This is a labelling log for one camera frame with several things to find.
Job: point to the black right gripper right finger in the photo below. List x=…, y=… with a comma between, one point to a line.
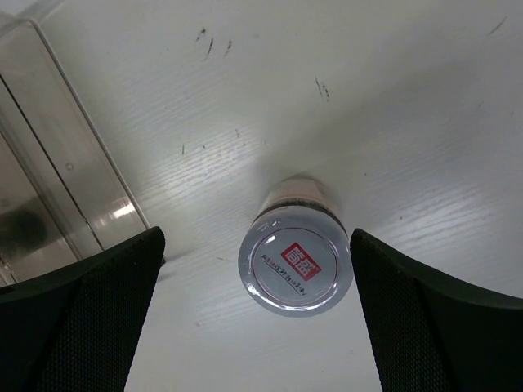
x=430, y=331

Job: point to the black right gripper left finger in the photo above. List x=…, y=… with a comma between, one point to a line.
x=77, y=328

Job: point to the white cap red logo jar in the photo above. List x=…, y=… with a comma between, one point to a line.
x=295, y=259

